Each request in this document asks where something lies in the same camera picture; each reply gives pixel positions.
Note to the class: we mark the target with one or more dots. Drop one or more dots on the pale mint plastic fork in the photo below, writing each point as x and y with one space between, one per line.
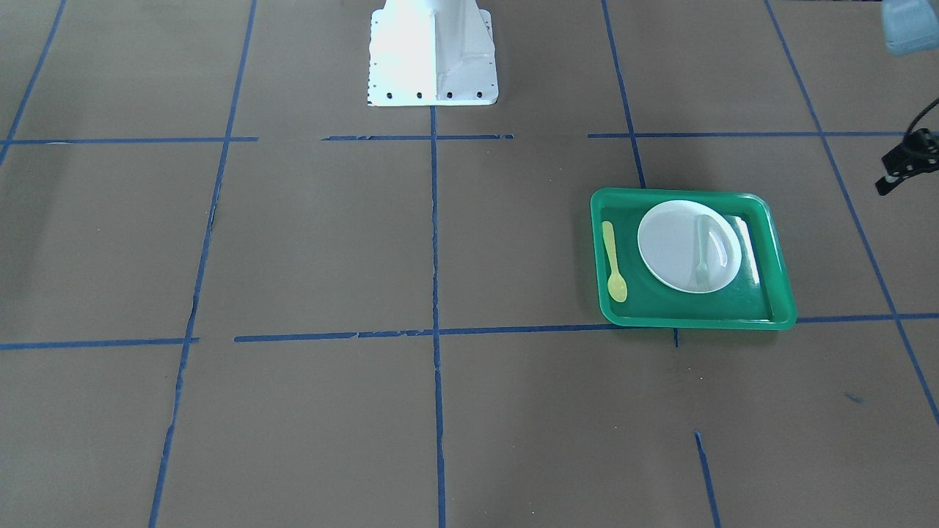
703 239

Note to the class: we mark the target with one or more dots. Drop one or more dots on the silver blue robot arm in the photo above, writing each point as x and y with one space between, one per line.
910 26

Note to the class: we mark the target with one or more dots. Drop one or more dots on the yellow plastic spoon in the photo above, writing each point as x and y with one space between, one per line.
616 284

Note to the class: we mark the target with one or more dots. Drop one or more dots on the green plastic tray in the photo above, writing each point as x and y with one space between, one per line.
760 298

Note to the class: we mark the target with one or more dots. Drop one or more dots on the white round plate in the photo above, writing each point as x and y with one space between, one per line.
666 241

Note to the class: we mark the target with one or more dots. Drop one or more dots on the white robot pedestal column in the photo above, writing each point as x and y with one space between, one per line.
431 53

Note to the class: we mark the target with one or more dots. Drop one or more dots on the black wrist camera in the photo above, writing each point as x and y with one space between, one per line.
914 155

